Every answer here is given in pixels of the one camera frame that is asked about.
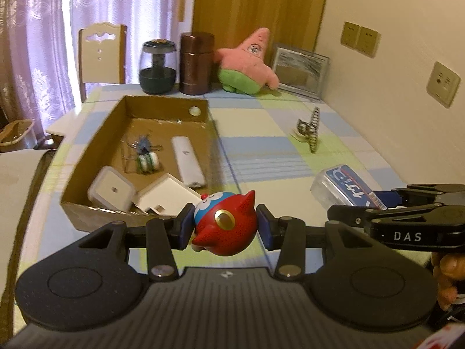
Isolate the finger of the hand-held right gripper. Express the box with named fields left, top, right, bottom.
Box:
left=327, top=203, right=446, bottom=230
left=373, top=184, right=465, bottom=209

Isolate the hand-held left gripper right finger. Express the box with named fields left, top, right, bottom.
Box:
left=256, top=205, right=368, bottom=282

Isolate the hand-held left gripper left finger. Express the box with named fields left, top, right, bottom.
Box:
left=78, top=204, right=197, bottom=283

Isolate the clear plastic box blue label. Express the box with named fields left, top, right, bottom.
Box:
left=310, top=163, right=386, bottom=211

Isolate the red cat toy figure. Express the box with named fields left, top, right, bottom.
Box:
left=191, top=190, right=259, bottom=256

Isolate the white and green spool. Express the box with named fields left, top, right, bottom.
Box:
left=137, top=152, right=160, bottom=173

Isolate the blue binder clip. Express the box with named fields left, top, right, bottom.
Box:
left=131, top=135, right=162, bottom=155

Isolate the cardboard box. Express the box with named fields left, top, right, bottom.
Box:
left=60, top=95, right=219, bottom=231

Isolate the person's right hand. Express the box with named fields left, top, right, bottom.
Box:
left=432, top=252, right=460, bottom=311

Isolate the flat white box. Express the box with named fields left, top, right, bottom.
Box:
left=133, top=172, right=202, bottom=215

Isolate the long white box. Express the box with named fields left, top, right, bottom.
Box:
left=171, top=136, right=206, bottom=188

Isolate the white square lidded container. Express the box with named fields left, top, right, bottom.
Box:
left=88, top=166, right=137, bottom=211

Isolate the metal spiral hair claw clip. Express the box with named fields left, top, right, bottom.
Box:
left=295, top=107, right=322, bottom=153

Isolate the red and white printed cloth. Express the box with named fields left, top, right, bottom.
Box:
left=421, top=325, right=465, bottom=349

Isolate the dark glass jar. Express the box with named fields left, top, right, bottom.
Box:
left=139, top=39, right=178, bottom=94

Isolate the brown metal canister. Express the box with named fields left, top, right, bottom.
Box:
left=179, top=32, right=215, bottom=96

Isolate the pink starfish plush toy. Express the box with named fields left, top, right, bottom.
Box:
left=214, top=27, right=280, bottom=97

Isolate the cream wooden chair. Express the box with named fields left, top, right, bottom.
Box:
left=78, top=22, right=128, bottom=102

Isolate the wicker basket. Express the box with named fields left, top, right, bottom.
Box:
left=0, top=119, right=35, bottom=153

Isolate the wooden door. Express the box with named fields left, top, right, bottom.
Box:
left=192, top=0, right=332, bottom=62

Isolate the purple lace curtain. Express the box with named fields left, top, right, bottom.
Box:
left=0, top=0, right=198, bottom=146

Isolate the white wall data socket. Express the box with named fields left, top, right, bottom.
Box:
left=426, top=61, right=459, bottom=108

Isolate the grey picture frame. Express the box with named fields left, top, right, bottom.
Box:
left=271, top=42, right=330, bottom=102

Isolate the beige wall socket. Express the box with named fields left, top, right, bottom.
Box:
left=356, top=26, right=381, bottom=58
left=340, top=21, right=361, bottom=49

